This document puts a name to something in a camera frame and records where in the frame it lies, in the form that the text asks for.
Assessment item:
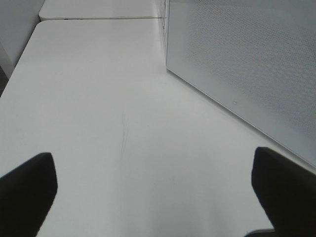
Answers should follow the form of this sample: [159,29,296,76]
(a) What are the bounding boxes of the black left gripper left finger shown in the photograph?
[0,153,58,237]

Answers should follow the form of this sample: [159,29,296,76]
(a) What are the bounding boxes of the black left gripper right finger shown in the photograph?
[251,147,316,237]

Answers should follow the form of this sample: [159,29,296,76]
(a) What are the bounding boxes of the white microwave door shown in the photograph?
[166,0,316,165]

